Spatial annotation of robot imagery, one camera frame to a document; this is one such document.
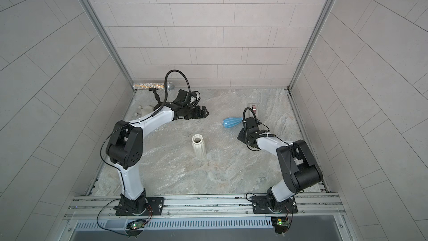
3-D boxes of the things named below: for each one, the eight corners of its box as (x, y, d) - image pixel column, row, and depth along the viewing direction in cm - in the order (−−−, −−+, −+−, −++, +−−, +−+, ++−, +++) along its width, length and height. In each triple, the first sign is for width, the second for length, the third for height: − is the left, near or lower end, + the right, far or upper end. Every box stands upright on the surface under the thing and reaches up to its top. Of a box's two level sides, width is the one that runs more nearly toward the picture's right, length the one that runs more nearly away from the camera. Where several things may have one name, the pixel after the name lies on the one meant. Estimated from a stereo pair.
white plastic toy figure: (135, 117, 103) (133, 115, 101) (139, 107, 108) (137, 105, 106) (150, 117, 103) (149, 115, 101) (154, 107, 108) (152, 105, 106)
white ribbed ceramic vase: (195, 159, 87) (190, 145, 74) (196, 149, 90) (192, 134, 77) (206, 159, 87) (203, 145, 74) (206, 149, 90) (204, 134, 77)
